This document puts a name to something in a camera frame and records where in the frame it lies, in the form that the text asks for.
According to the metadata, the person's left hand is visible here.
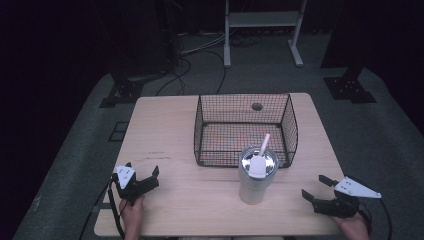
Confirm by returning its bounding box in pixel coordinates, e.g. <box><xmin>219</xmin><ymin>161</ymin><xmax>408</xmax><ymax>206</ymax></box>
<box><xmin>119</xmin><ymin>195</ymin><xmax>146</xmax><ymax>234</ymax></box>

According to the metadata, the white metal stand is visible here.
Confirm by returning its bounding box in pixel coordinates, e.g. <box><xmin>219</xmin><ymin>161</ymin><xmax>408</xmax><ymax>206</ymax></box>
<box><xmin>223</xmin><ymin>0</ymin><xmax>309</xmax><ymax>69</ymax></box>

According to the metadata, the black stand base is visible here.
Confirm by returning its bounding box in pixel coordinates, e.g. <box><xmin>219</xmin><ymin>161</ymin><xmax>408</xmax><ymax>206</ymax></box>
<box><xmin>322</xmin><ymin>64</ymin><xmax>378</xmax><ymax>105</ymax></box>
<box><xmin>99</xmin><ymin>68</ymin><xmax>158</xmax><ymax>109</ymax></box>

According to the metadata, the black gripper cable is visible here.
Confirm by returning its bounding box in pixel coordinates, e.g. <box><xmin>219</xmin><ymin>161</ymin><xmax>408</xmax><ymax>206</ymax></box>
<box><xmin>357</xmin><ymin>197</ymin><xmax>393</xmax><ymax>240</ymax></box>
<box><xmin>78</xmin><ymin>179</ymin><xmax>127</xmax><ymax>240</ymax></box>

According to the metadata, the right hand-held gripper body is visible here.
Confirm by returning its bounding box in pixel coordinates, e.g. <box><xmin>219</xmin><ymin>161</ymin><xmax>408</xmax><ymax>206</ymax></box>
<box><xmin>312</xmin><ymin>176</ymin><xmax>382</xmax><ymax>219</ymax></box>

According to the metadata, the black square floor frame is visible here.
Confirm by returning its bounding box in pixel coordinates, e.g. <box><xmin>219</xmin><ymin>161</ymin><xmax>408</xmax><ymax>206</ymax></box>
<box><xmin>108</xmin><ymin>121</ymin><xmax>130</xmax><ymax>143</ymax></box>

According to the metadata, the person's right hand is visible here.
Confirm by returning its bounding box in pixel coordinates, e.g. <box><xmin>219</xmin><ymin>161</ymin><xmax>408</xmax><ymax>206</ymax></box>
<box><xmin>330</xmin><ymin>212</ymin><xmax>371</xmax><ymax>240</ymax></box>

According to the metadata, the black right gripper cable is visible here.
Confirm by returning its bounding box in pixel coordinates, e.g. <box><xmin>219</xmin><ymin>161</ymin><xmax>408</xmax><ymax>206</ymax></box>
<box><xmin>357</xmin><ymin>197</ymin><xmax>393</xmax><ymax>240</ymax></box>

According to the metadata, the black floor cable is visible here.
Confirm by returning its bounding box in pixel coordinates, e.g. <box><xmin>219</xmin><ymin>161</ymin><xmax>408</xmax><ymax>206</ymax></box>
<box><xmin>155</xmin><ymin>49</ymin><xmax>228</xmax><ymax>97</ymax></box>

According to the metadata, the white floor cable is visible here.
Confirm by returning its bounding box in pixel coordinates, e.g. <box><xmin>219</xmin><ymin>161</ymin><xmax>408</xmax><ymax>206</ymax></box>
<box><xmin>179</xmin><ymin>31</ymin><xmax>228</xmax><ymax>56</ymax></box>

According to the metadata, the white tumbler with straw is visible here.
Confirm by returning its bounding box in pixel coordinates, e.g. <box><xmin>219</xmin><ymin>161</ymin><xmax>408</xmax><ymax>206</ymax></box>
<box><xmin>237</xmin><ymin>133</ymin><xmax>280</xmax><ymax>206</ymax></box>

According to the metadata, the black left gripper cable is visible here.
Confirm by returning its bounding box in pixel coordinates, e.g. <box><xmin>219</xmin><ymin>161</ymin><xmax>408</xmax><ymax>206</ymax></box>
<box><xmin>78</xmin><ymin>179</ymin><xmax>127</xmax><ymax>240</ymax></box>

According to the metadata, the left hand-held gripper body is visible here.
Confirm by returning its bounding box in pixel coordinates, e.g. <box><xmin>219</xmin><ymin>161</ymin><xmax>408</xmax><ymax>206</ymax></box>
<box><xmin>111</xmin><ymin>165</ymin><xmax>160</xmax><ymax>205</ymax></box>

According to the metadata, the black wire basket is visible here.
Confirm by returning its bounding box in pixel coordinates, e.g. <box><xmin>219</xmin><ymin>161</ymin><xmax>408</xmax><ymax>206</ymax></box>
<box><xmin>193</xmin><ymin>93</ymin><xmax>300</xmax><ymax>169</ymax></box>

